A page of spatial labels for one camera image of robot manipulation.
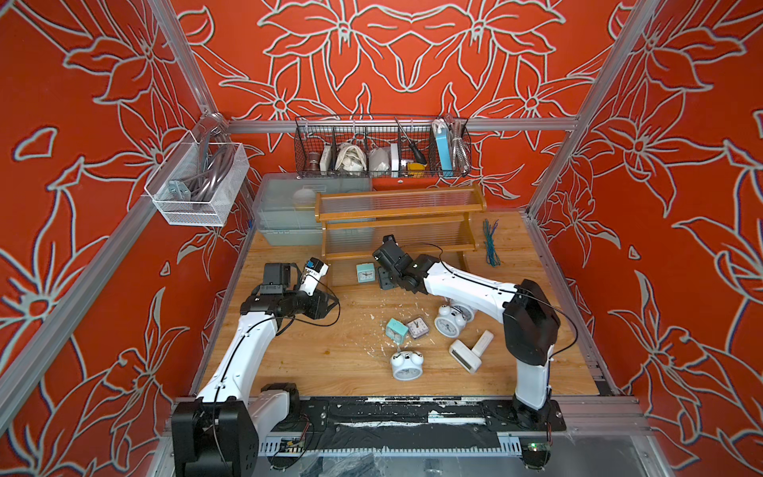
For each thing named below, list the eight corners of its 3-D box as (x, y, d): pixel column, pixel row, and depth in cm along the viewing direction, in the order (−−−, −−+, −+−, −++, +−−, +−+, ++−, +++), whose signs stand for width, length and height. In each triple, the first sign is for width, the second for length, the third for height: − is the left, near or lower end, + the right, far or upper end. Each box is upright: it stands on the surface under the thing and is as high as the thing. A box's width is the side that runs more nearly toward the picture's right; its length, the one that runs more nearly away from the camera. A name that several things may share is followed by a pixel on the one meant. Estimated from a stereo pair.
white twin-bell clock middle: (431, 326, 88) (435, 315, 82) (439, 314, 91) (444, 302, 85) (454, 342, 85) (460, 332, 79) (462, 330, 88) (468, 318, 82)
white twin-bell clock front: (391, 381, 80) (392, 371, 73) (390, 361, 83) (392, 350, 76) (420, 381, 80) (424, 371, 73) (419, 361, 83) (422, 350, 76)
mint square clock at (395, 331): (383, 334, 88) (383, 328, 85) (391, 323, 91) (392, 316, 87) (399, 346, 86) (400, 340, 82) (408, 334, 88) (409, 328, 85)
